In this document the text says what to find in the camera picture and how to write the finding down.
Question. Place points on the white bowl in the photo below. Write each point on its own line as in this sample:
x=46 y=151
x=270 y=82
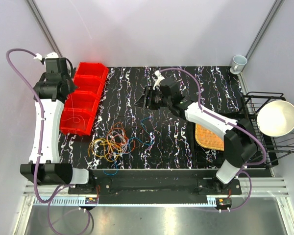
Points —
x=276 y=118

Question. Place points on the white mug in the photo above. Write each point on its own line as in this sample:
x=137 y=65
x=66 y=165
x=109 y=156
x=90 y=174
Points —
x=238 y=63

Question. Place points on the black wire dish rack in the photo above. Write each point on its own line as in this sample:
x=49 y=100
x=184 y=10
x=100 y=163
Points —
x=252 y=103

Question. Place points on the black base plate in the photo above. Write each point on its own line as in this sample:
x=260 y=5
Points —
x=108 y=181

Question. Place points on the woven bamboo tray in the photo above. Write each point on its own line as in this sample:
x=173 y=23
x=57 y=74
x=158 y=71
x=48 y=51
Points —
x=208 y=139

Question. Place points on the red storage bin row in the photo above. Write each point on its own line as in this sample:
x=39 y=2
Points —
x=81 y=107

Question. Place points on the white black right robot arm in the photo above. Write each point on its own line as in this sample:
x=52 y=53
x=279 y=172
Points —
x=239 y=142

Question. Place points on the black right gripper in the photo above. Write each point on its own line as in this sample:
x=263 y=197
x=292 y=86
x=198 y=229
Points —
x=149 y=92

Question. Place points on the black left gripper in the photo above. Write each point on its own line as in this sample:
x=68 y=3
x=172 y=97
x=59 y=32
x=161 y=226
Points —
x=72 y=83

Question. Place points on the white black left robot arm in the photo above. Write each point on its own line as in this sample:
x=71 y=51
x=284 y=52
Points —
x=52 y=89

